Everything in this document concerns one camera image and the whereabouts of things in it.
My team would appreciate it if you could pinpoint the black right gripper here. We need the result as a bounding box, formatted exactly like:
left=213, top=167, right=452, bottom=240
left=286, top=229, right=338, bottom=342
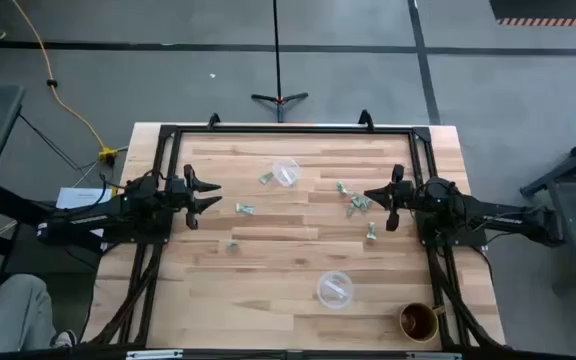
left=363, top=163, right=420, bottom=233

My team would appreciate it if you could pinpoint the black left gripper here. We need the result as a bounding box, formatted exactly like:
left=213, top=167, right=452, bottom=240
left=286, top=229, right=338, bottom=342
left=165, top=163, right=224, bottom=231

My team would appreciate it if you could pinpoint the small clear plastic cup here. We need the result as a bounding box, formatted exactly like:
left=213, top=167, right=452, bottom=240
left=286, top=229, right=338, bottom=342
left=271, top=158, right=303, bottom=188

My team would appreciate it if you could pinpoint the wide clear plastic bowl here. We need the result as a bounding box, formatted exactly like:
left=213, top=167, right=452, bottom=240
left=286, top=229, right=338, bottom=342
left=316, top=270, right=355, bottom=310

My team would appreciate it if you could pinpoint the white paper sheet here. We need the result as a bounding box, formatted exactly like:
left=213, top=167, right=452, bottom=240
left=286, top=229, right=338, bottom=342
left=55, top=186, right=114, bottom=210

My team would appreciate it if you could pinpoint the olive ceramic mug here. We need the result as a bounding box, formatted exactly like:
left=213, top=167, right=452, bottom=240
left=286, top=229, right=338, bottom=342
left=398, top=301, right=447, bottom=344

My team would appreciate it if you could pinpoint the black tripod stand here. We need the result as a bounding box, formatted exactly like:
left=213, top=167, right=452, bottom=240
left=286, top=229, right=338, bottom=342
left=250, top=0, right=310, bottom=124

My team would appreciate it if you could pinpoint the person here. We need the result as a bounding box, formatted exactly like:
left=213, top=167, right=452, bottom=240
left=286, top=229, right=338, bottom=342
left=0, top=272, right=78, bottom=354

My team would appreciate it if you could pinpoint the black hazard-striped floor mat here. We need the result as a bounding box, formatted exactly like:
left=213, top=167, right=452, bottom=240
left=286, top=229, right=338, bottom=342
left=488, top=0, right=576, bottom=28

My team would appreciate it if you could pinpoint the black aluminium table frame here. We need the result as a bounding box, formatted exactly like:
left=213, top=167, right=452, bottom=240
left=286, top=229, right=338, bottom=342
left=85, top=119, right=507, bottom=351

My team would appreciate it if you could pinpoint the thin black floor cable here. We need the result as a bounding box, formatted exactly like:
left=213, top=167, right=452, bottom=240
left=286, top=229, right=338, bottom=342
left=17, top=113, right=89, bottom=176

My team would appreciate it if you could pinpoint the silver metal bracket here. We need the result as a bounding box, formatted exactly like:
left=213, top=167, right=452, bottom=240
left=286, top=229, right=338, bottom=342
left=126, top=349, right=184, bottom=360
left=405, top=352, right=463, bottom=360

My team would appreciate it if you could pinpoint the yellow extension cable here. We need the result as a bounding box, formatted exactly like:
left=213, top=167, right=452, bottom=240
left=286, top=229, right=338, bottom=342
left=11, top=0, right=120, bottom=164

